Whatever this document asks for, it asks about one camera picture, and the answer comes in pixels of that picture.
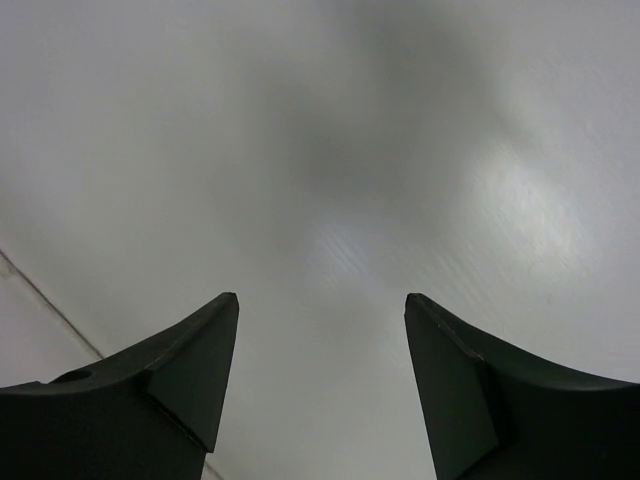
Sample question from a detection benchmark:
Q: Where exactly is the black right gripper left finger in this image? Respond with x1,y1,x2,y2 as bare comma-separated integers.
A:
1,293,239,479

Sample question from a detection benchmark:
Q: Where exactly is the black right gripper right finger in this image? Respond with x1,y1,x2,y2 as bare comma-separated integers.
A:
404,293,639,479

